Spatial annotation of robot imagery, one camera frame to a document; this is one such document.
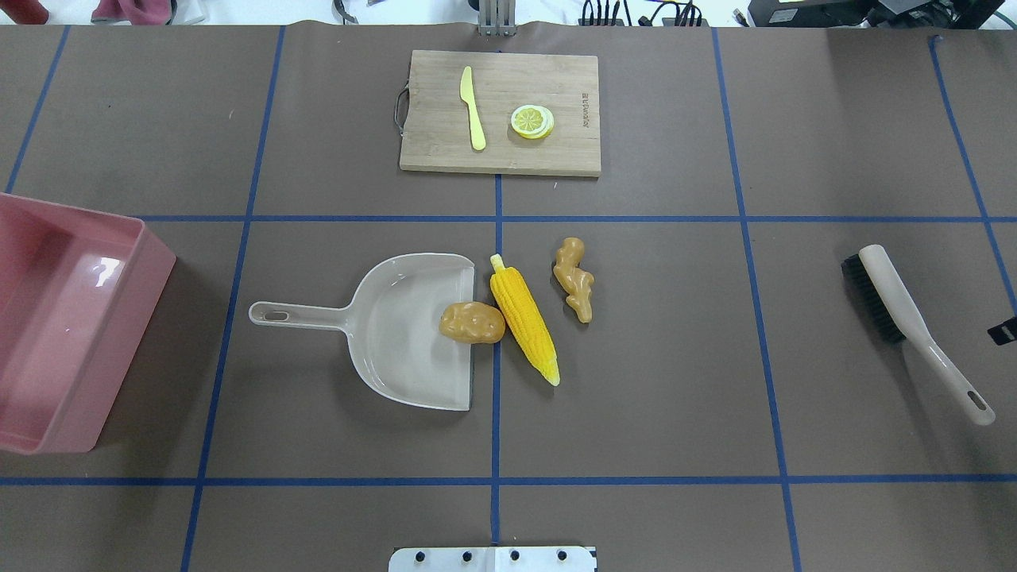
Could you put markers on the toy yellow corn cob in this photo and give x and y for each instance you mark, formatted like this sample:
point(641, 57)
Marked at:
point(523, 317)

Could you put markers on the toy potato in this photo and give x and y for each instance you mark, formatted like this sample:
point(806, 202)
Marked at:
point(472, 323)

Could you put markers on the toy ginger root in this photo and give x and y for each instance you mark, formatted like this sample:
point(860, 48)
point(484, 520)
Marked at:
point(575, 281)

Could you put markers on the white plastic dustpan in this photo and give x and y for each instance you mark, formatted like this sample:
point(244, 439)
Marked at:
point(392, 329)

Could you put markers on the white brush with black bristles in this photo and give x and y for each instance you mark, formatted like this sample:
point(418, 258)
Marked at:
point(896, 317)

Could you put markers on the pink plastic bin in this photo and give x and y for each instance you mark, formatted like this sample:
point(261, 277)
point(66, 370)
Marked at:
point(78, 288)

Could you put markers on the yellow plastic knife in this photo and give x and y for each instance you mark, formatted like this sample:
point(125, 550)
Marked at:
point(467, 95)

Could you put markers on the toy lemon slices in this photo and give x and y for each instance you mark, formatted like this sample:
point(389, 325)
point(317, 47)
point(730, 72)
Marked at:
point(532, 122)

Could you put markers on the wooden cutting board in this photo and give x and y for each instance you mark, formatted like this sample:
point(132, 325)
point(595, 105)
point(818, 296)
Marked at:
point(435, 132)

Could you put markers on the pink cloth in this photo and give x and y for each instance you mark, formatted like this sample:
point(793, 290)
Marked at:
point(153, 12)

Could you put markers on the red water bottle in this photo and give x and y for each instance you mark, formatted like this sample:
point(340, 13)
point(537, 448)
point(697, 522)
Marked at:
point(25, 12)

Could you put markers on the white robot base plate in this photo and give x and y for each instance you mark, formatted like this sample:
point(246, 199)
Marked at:
point(525, 558)

